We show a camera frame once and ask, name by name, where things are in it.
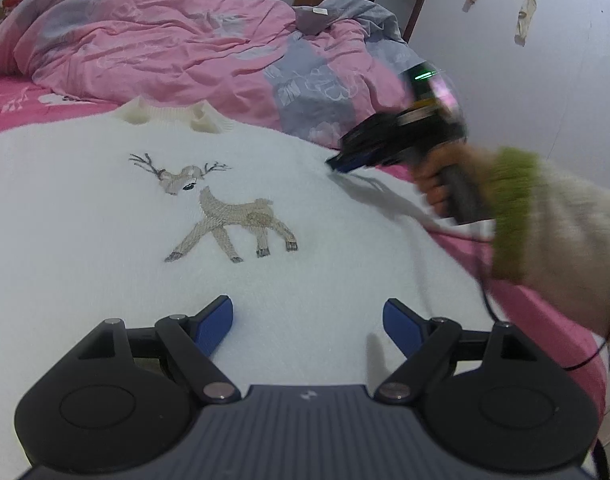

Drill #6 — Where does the pink grey floral duvet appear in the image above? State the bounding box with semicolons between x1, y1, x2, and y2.
0;0;419;146

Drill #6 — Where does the green cuffed sleeve forearm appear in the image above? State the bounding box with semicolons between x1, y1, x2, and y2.
487;148;610;343

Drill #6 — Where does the red snack bag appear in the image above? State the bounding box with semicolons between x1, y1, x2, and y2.
0;0;23;23

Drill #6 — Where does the pink floral bed blanket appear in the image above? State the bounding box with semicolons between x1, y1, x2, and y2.
0;76;610;415

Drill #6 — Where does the cream fleece sweater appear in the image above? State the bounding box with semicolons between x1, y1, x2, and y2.
0;102;491;479

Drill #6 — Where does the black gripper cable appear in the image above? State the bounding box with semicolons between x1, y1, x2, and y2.
476;259;610;373

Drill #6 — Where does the right hand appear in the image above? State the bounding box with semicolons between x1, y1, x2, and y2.
410;141;496;220

